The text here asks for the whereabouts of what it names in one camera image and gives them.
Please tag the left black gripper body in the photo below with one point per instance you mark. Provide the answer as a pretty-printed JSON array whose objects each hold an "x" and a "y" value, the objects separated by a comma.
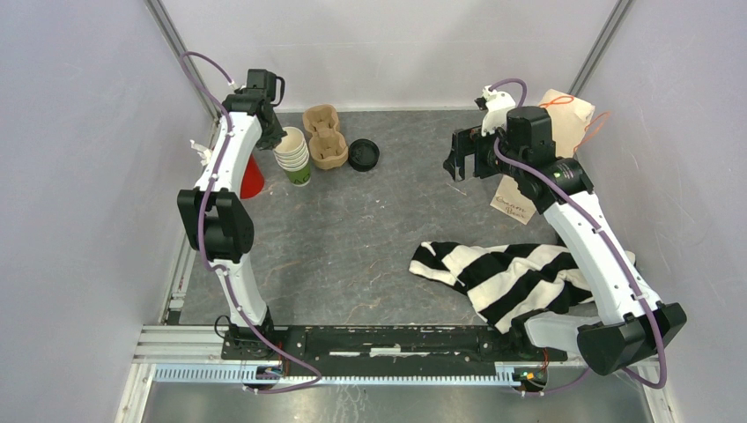
[{"x": 272, "y": 135}]

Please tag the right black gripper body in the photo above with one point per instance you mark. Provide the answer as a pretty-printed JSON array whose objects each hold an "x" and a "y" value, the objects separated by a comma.
[{"x": 486, "y": 161}]

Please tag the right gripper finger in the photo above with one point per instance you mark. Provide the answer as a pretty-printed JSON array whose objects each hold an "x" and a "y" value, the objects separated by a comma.
[
  {"x": 455, "y": 165},
  {"x": 462, "y": 142}
]

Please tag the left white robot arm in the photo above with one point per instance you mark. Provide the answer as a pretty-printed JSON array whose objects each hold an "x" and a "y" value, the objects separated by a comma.
[{"x": 216, "y": 222}]

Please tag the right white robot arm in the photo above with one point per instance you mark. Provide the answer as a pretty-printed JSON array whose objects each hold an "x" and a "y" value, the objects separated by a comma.
[{"x": 632, "y": 322}]

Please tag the stack of paper cups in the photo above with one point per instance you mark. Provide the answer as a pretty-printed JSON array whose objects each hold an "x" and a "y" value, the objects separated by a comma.
[{"x": 293, "y": 156}]

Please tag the red plastic cup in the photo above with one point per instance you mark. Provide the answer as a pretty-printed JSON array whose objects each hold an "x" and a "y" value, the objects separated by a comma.
[{"x": 252, "y": 181}]

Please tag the brown cardboard cup carrier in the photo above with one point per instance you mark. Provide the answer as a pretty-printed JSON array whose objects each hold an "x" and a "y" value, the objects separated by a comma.
[{"x": 326, "y": 143}]

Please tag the white wrapped straws bundle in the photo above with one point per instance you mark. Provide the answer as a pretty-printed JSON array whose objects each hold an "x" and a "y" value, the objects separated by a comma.
[{"x": 203, "y": 151}]

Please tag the stack of black lids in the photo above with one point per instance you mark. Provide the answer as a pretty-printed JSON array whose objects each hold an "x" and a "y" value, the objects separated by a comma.
[{"x": 364, "y": 155}]

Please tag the brown paper bag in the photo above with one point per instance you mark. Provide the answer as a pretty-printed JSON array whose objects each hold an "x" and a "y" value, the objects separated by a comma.
[{"x": 574, "y": 122}]

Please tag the black white striped cloth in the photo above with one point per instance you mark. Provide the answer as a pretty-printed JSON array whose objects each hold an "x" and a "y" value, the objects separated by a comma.
[{"x": 506, "y": 281}]

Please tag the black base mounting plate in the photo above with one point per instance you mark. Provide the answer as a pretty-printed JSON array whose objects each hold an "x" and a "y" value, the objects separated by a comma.
[{"x": 388, "y": 351}]

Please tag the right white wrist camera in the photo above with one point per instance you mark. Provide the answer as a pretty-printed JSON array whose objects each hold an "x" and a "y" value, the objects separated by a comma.
[{"x": 495, "y": 104}]

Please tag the aluminium frame rail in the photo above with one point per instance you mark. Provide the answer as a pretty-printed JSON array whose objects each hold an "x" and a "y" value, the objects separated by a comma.
[{"x": 178, "y": 374}]

